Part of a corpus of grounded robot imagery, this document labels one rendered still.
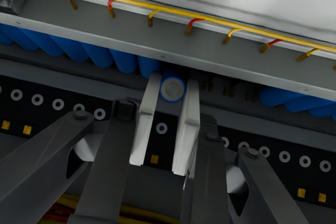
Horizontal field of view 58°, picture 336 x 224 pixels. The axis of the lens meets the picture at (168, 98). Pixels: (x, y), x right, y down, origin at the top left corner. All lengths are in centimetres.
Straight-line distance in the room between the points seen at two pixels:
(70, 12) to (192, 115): 8
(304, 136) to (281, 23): 18
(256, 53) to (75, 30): 10
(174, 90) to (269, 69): 6
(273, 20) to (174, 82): 8
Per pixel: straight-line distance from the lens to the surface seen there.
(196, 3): 16
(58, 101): 31
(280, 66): 17
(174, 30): 17
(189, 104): 16
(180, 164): 15
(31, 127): 31
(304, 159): 33
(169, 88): 20
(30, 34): 23
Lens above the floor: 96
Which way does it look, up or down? 9 degrees up
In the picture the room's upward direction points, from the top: 167 degrees counter-clockwise
